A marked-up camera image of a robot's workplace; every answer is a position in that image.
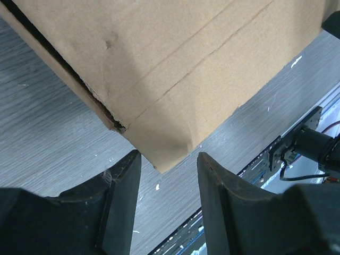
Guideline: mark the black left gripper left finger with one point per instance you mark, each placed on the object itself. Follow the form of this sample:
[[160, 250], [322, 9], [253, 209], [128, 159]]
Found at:
[[94, 217]]

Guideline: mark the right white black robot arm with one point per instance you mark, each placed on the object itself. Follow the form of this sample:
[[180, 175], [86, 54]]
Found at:
[[320, 148]]

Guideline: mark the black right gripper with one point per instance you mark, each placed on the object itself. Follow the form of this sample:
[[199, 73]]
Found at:
[[332, 24]]

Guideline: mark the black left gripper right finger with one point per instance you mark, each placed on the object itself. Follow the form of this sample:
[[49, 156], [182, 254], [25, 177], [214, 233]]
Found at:
[[240, 218]]

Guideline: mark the cardboard box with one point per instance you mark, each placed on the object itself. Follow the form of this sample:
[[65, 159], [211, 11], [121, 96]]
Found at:
[[166, 74]]

